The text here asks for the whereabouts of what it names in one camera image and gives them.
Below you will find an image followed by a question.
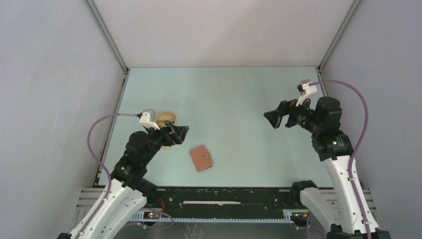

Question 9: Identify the aluminium frame rail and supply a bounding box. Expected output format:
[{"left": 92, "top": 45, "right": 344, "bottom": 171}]
[{"left": 76, "top": 188, "right": 377, "bottom": 224}]

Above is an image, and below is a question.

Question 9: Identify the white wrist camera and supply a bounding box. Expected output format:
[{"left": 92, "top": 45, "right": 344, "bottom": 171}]
[
  {"left": 296, "top": 79, "right": 317, "bottom": 107},
  {"left": 138, "top": 109, "right": 160, "bottom": 130}
]

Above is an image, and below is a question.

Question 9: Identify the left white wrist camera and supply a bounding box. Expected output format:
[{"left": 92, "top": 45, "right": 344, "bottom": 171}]
[{"left": 138, "top": 109, "right": 160, "bottom": 130}]

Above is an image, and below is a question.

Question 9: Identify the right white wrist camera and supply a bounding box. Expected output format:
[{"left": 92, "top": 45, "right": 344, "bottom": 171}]
[{"left": 296, "top": 79, "right": 317, "bottom": 107}]

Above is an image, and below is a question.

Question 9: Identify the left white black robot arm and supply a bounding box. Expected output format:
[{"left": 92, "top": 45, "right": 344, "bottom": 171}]
[{"left": 58, "top": 121, "right": 189, "bottom": 239}]

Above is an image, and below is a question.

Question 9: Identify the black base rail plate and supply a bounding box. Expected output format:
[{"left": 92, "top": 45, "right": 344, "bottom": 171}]
[{"left": 145, "top": 187, "right": 301, "bottom": 220}]

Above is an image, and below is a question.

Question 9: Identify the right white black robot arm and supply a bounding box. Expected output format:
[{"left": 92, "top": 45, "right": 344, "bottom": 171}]
[{"left": 263, "top": 97, "right": 391, "bottom": 239}]

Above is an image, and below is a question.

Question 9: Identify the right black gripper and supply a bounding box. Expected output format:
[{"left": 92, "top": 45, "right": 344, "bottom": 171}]
[{"left": 263, "top": 93, "right": 321, "bottom": 134}]

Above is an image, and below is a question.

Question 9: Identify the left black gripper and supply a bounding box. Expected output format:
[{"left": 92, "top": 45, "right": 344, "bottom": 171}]
[{"left": 142, "top": 119, "right": 189, "bottom": 164}]

